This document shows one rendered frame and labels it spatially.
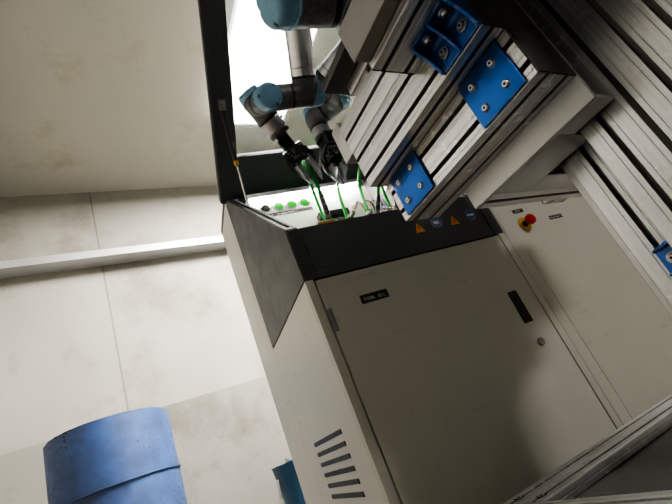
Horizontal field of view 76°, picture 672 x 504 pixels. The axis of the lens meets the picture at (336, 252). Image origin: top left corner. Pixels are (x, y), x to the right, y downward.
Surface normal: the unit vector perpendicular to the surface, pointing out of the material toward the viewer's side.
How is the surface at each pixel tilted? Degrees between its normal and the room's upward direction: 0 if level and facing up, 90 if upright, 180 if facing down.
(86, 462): 90
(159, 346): 90
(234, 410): 90
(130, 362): 90
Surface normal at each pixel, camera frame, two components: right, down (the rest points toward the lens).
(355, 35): -0.85, 0.14
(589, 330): 0.26, -0.49
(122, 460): 0.46, -0.52
